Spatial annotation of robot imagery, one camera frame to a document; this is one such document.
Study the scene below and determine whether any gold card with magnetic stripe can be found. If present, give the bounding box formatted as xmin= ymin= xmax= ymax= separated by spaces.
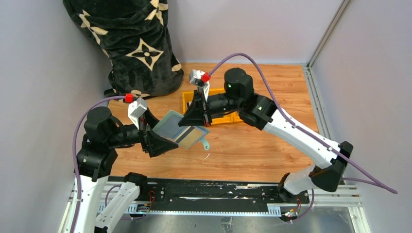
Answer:
xmin=174 ymin=126 xmax=208 ymax=149

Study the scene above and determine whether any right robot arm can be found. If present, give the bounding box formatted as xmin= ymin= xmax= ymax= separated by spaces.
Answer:
xmin=178 ymin=68 xmax=353 ymax=199

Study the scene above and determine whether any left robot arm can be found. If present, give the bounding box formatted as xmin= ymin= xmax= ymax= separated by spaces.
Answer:
xmin=66 ymin=106 xmax=178 ymax=233

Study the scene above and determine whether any yellow bin with white cards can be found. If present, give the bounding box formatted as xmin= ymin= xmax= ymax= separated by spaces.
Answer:
xmin=182 ymin=90 xmax=194 ymax=114

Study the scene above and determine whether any yellow bin with black card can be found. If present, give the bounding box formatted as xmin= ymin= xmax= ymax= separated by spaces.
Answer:
xmin=207 ymin=88 xmax=236 ymax=125

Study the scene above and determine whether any black floral blanket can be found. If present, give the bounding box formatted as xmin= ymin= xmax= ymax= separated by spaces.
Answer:
xmin=63 ymin=0 xmax=184 ymax=99

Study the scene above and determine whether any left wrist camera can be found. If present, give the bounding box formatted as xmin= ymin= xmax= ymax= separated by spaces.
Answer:
xmin=125 ymin=94 xmax=148 ymax=130

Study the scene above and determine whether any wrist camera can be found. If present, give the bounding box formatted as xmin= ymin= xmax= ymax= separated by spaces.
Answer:
xmin=125 ymin=94 xmax=148 ymax=130
xmin=189 ymin=69 xmax=210 ymax=101

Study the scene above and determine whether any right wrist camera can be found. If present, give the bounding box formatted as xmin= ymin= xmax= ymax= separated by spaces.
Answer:
xmin=189 ymin=69 xmax=210 ymax=101

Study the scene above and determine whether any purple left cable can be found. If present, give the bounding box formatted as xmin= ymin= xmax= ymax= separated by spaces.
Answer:
xmin=69 ymin=95 xmax=127 ymax=233

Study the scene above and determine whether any purple cable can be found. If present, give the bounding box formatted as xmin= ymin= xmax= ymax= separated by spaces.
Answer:
xmin=69 ymin=95 xmax=127 ymax=233
xmin=208 ymin=53 xmax=398 ymax=195

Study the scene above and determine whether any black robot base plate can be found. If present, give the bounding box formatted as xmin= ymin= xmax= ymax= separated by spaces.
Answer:
xmin=135 ymin=178 xmax=310 ymax=216

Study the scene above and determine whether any aluminium frame rail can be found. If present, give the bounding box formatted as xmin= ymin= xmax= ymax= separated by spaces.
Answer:
xmin=304 ymin=0 xmax=353 ymax=70

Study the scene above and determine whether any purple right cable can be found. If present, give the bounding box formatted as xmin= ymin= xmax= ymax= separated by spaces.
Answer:
xmin=208 ymin=53 xmax=398 ymax=195

